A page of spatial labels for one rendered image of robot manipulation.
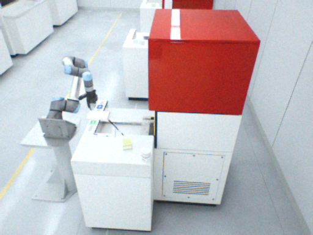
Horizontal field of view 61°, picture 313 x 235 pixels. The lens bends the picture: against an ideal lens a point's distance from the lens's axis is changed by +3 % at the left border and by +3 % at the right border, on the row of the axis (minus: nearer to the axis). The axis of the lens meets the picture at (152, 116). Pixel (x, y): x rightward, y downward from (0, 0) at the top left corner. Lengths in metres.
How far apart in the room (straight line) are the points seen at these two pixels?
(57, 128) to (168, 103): 1.07
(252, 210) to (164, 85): 1.75
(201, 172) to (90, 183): 1.03
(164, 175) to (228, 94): 1.05
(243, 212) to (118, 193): 1.41
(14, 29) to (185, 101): 5.11
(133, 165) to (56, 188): 1.43
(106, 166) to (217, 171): 1.06
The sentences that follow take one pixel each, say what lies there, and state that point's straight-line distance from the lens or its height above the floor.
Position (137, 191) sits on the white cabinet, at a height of 0.65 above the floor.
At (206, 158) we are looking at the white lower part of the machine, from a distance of 2.44.
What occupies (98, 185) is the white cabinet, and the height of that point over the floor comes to 0.70.
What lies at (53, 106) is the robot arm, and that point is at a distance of 2.60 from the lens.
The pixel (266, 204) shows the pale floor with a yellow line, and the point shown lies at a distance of 3.22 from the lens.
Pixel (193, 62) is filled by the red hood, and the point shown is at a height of 1.66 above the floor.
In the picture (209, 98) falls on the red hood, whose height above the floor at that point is 1.37.
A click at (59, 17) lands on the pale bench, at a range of 8.56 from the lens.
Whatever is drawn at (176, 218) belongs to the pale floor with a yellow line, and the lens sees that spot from 2.89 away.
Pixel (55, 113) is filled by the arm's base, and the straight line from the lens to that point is 2.58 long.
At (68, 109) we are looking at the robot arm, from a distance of 2.62.
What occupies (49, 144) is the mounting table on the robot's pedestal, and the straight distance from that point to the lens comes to 2.56.
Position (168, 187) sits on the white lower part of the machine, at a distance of 2.73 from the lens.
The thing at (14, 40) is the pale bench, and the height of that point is 0.38.
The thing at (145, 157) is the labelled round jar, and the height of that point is 1.02.
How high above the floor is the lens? 2.41
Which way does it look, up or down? 36 degrees down
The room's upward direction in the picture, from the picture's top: straight up
